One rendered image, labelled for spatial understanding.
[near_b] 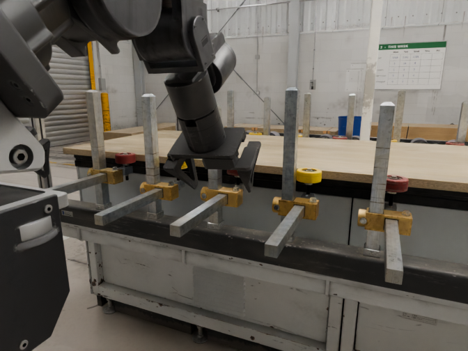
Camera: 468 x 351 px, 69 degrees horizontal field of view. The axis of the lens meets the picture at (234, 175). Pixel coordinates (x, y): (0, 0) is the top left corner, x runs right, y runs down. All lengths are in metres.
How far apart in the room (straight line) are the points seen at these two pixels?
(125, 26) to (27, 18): 0.07
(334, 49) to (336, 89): 0.85
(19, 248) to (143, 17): 0.25
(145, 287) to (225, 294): 0.46
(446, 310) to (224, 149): 0.87
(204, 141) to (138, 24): 0.21
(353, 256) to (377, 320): 0.47
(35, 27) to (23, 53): 0.04
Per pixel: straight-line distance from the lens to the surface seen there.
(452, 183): 1.17
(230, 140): 0.49
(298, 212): 0.97
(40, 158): 0.26
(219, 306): 1.63
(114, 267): 1.91
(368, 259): 1.05
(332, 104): 8.19
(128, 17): 0.30
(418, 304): 1.16
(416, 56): 8.15
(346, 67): 8.17
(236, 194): 1.08
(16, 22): 0.24
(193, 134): 0.46
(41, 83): 0.22
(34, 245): 0.41
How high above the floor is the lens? 1.16
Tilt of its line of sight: 14 degrees down
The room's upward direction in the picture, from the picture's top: straight up
